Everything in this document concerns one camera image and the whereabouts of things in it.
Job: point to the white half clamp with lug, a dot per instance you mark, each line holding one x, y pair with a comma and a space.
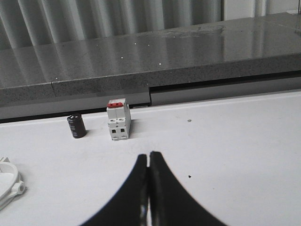
11, 183

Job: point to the grey stone counter ledge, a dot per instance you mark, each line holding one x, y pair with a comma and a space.
83, 75

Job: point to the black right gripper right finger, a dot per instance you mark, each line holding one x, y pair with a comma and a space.
170, 203

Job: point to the white circuit breaker red switch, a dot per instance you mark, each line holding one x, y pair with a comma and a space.
119, 119

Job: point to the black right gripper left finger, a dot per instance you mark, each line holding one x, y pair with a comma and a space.
129, 205

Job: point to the black cylindrical capacitor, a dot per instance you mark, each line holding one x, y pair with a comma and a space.
76, 125

